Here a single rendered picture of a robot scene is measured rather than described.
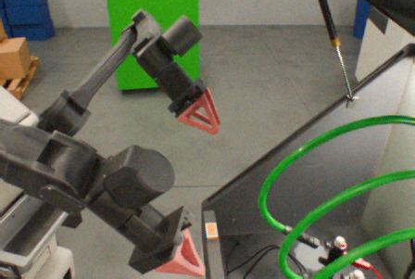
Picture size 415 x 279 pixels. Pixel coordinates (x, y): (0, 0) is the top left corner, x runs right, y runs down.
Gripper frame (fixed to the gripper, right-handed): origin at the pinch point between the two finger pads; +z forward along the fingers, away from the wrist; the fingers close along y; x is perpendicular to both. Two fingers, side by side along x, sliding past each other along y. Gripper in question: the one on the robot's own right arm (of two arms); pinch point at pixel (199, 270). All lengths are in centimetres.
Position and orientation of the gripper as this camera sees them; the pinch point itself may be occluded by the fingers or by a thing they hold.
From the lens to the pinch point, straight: 54.7
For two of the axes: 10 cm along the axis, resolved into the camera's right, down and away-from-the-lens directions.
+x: 1.6, -5.0, 8.5
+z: 6.9, 6.8, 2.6
